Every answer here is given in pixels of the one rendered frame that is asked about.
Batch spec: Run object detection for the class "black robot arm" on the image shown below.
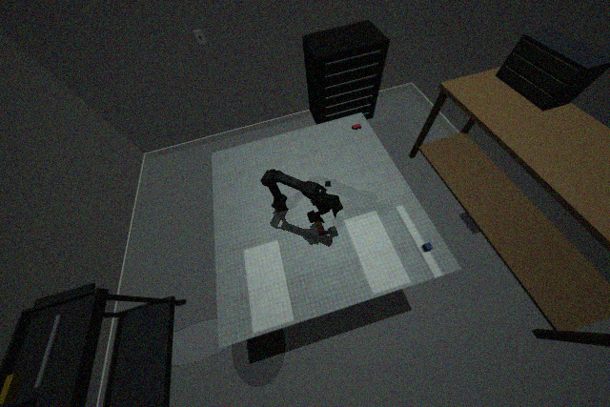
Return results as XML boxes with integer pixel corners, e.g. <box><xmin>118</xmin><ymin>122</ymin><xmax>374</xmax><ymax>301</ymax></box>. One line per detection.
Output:
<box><xmin>260</xmin><ymin>169</ymin><xmax>339</xmax><ymax>213</ymax></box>

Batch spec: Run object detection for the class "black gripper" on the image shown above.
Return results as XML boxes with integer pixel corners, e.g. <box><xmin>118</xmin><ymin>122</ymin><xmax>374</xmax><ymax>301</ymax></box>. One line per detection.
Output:
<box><xmin>307</xmin><ymin>201</ymin><xmax>343</xmax><ymax>223</ymax></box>

